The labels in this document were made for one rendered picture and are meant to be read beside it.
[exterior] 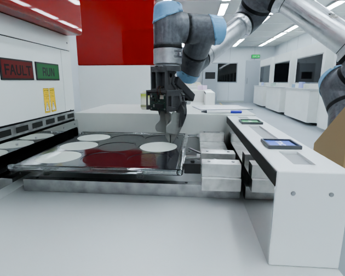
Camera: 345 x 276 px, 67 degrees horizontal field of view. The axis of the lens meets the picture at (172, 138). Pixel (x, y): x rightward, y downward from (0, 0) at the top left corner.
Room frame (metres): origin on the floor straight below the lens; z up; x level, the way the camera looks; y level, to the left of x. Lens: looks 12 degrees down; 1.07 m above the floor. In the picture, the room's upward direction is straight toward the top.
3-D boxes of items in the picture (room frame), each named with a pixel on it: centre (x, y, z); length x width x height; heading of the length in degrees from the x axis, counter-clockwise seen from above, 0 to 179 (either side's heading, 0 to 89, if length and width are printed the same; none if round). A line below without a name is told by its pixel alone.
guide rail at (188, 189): (0.56, 0.10, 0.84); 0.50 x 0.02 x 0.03; 85
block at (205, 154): (0.60, -0.11, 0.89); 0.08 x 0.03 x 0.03; 85
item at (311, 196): (0.59, -0.21, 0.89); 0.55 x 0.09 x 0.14; 175
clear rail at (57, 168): (0.50, 0.16, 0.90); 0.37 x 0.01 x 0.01; 85
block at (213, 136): (0.84, -0.13, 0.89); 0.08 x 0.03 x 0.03; 85
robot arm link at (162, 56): (0.71, 0.01, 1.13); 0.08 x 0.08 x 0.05
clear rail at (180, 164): (0.67, -0.03, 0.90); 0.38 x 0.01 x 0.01; 175
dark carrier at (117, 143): (0.68, 0.15, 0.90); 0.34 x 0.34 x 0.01; 85
